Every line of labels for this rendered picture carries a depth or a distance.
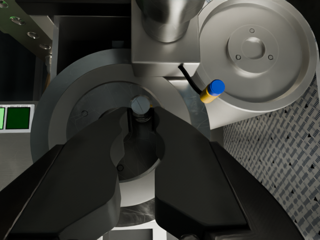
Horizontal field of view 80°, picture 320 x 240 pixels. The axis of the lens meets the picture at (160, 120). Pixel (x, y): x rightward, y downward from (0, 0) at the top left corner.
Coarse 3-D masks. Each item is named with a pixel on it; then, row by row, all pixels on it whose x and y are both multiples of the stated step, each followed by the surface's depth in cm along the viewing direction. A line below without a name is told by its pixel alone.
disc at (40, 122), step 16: (80, 64) 16; (96, 64) 17; (64, 80) 16; (176, 80) 17; (48, 96) 16; (192, 96) 17; (48, 112) 16; (192, 112) 16; (32, 128) 16; (48, 128) 16; (208, 128) 16; (32, 144) 15; (32, 160) 15; (128, 208) 15; (144, 208) 15; (128, 224) 15
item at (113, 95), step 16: (96, 96) 14; (112, 96) 14; (128, 96) 14; (80, 112) 14; (96, 112) 14; (80, 128) 14; (144, 128) 14; (128, 144) 14; (144, 144) 14; (128, 160) 14; (144, 160) 14; (128, 176) 13
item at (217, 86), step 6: (180, 66) 14; (186, 72) 14; (186, 78) 14; (192, 84) 13; (210, 84) 11; (216, 84) 10; (222, 84) 10; (198, 90) 13; (204, 90) 11; (210, 90) 11; (216, 90) 10; (222, 90) 10; (204, 96) 12; (210, 96) 11; (216, 96) 11; (204, 102) 12
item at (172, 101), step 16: (112, 64) 16; (128, 64) 16; (80, 80) 16; (96, 80) 16; (112, 80) 16; (128, 80) 16; (144, 80) 16; (160, 80) 16; (64, 96) 16; (80, 96) 16; (160, 96) 16; (176, 96) 16; (64, 112) 15; (176, 112) 16; (64, 128) 15; (48, 144) 15; (144, 176) 15; (128, 192) 15; (144, 192) 15
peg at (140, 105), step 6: (138, 96) 11; (144, 96) 11; (132, 102) 11; (138, 102) 11; (144, 102) 11; (150, 102) 11; (132, 108) 11; (138, 108) 11; (144, 108) 11; (150, 108) 11; (132, 114) 12; (138, 114) 11; (144, 114) 11; (150, 114) 12; (138, 120) 13; (144, 120) 13
